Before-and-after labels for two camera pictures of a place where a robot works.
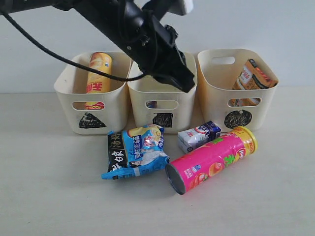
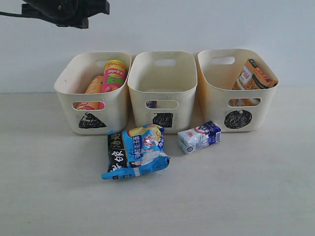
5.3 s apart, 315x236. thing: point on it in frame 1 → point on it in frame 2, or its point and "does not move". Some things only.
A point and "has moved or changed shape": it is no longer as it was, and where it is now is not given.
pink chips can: [211, 158] → [114, 77]
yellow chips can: [97, 82] has moved or changed shape
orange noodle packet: [251, 77] does not move
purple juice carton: [151, 104] does not move
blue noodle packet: [135, 151] does not move
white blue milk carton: [192, 139] does not move
